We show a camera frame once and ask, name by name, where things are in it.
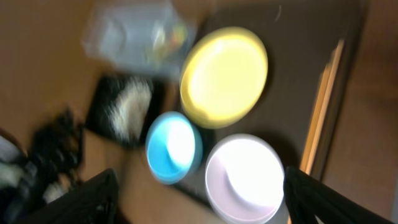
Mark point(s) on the orange green snack wrapper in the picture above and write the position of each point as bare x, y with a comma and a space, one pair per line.
169, 40

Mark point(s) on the black waste tray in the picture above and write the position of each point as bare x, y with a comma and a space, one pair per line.
108, 87

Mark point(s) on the spilled rice pile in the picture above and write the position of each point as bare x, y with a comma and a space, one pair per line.
128, 112

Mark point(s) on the clear plastic waste bin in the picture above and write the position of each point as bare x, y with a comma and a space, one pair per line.
122, 34

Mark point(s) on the yellow plate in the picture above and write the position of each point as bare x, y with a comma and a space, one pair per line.
223, 77

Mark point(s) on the dark brown serving tray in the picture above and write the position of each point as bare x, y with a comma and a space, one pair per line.
299, 37

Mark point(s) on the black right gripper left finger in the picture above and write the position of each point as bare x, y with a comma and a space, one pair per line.
95, 201

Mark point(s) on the blue bowl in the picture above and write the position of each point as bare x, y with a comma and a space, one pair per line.
174, 148

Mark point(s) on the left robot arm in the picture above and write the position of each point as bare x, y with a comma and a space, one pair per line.
56, 148

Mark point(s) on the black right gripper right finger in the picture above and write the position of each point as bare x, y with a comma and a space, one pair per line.
309, 201

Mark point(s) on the pink white bowl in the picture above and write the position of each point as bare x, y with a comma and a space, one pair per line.
244, 179

